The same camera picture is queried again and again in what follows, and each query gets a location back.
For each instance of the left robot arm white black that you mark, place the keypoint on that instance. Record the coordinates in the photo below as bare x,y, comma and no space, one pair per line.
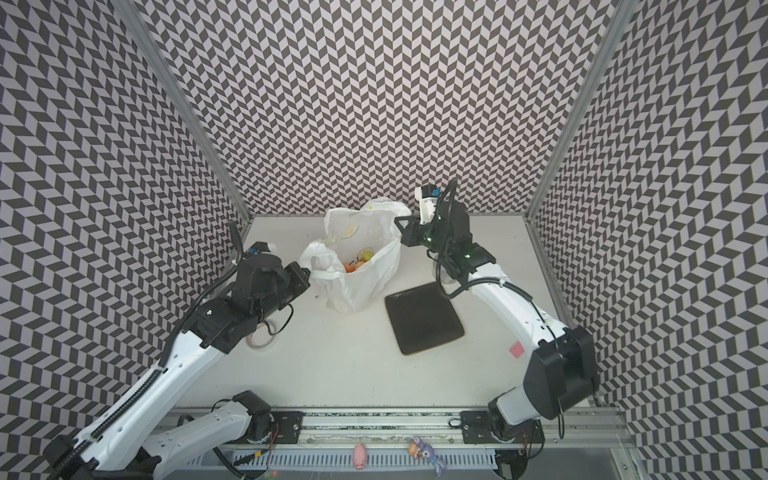
123,442

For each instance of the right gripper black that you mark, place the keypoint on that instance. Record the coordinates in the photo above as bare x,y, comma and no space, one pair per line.
411,229

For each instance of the black square tray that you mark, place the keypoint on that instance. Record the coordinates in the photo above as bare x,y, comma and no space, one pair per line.
422,319

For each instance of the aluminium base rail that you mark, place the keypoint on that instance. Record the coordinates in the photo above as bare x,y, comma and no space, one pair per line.
444,428

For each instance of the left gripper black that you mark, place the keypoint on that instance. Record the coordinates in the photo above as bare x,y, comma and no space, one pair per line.
292,272

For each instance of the aluminium corner post left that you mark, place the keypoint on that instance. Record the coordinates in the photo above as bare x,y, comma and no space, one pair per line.
129,14

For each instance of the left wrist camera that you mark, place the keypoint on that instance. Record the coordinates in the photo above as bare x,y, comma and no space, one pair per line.
261,247

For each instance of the aluminium corner post right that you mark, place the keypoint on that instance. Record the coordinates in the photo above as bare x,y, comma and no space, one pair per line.
624,11

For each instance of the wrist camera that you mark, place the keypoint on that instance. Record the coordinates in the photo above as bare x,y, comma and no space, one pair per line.
428,197
261,247

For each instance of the pink small toy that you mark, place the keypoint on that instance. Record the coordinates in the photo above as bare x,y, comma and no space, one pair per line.
359,456

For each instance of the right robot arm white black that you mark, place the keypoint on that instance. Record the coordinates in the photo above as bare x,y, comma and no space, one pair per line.
560,361

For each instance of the white plastic bag lemon print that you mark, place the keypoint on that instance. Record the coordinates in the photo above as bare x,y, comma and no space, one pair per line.
357,256

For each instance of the aluminium corner post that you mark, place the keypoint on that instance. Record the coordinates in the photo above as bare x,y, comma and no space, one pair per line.
624,11
129,14

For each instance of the clear packing tape roll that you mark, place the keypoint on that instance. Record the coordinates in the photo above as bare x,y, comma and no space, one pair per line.
263,337

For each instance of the pink eraser block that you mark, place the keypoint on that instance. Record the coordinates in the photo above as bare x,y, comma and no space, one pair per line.
517,350

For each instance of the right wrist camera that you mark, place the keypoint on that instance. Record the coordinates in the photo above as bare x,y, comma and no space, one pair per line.
428,197

